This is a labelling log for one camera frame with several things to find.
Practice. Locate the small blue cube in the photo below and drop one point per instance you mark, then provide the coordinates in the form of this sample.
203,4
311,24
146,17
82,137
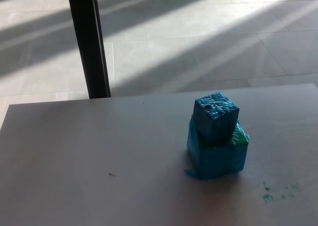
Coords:
216,121

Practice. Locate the big blue green cube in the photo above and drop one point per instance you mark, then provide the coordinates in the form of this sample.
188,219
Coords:
218,159

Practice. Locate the black window frame post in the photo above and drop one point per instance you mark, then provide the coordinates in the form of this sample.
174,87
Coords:
87,42

